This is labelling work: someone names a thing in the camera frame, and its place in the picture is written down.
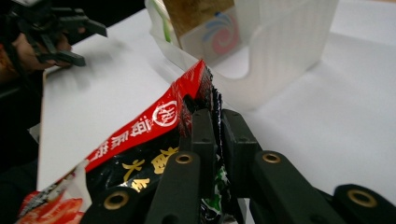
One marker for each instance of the clear plastic container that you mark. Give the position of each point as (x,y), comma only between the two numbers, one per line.
(280,62)

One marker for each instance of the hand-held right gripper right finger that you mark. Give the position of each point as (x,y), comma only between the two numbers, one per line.
(239,143)

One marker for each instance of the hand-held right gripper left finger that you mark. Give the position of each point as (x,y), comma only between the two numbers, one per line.
(204,140)

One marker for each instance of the green and white food packet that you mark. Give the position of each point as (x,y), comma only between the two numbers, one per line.
(158,18)

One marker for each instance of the red and black food packet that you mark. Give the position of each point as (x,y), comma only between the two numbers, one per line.
(149,124)

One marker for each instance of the gold food packet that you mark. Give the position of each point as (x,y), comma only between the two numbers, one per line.
(193,15)

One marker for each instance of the white paper sheet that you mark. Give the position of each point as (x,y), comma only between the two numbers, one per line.
(93,93)

